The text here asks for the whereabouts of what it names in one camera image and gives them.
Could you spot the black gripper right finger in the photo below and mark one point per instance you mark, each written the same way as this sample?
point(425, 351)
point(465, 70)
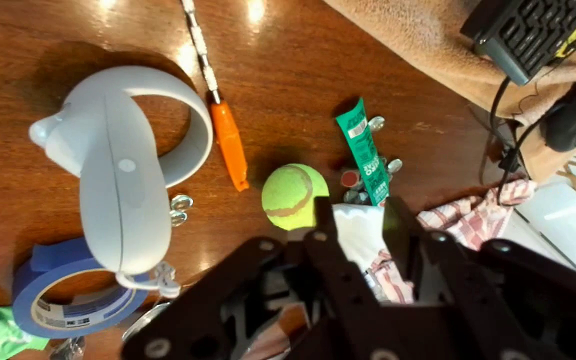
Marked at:
point(534, 307)

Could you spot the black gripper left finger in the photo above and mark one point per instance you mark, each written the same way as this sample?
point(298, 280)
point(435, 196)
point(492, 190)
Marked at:
point(235, 312)

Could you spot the red striped white cloth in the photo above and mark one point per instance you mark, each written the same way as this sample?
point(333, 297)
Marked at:
point(474, 217)

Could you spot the yellow green tennis ball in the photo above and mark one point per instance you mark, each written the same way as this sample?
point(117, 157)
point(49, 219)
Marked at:
point(291, 196)

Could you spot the white VR controller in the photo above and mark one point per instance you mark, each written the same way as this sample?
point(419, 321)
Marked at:
point(120, 200)

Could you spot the small red disc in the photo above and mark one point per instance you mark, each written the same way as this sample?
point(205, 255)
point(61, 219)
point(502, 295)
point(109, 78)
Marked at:
point(350, 178)

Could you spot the blue tape roll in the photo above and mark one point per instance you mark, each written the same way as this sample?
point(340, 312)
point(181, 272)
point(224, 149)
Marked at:
point(35, 293)

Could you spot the black computer keyboard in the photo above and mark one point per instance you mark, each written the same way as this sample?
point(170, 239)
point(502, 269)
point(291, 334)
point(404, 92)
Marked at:
point(520, 33)

